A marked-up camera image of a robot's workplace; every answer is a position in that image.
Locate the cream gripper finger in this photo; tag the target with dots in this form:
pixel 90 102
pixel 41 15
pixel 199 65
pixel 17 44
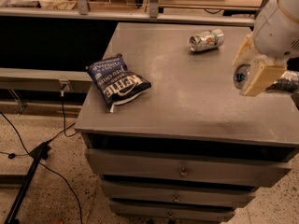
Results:
pixel 247 52
pixel 262 75

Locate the silver blue redbull can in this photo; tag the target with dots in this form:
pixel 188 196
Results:
pixel 288 82

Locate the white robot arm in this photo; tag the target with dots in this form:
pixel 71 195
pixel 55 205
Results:
pixel 264 53

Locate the silver soda can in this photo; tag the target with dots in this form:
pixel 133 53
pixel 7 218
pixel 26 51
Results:
pixel 206 40

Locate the grey drawer cabinet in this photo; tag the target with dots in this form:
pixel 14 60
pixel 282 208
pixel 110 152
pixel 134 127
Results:
pixel 191 117

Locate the top drawer knob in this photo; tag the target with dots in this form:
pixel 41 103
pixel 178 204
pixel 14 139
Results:
pixel 183 173

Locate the drawer knob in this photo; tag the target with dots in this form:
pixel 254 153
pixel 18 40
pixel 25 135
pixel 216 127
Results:
pixel 183 173
pixel 176 199

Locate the blue Kettle chips bag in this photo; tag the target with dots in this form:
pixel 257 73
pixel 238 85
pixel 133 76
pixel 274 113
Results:
pixel 116 83

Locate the middle drawer knob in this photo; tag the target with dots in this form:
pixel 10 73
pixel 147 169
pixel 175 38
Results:
pixel 176 199

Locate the black stand leg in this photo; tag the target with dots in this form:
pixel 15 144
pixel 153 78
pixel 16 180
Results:
pixel 37 154

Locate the grey low bench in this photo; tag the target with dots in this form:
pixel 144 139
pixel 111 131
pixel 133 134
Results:
pixel 44 80

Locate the grey metal shelf rail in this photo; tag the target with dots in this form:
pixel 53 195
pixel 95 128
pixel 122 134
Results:
pixel 155 11

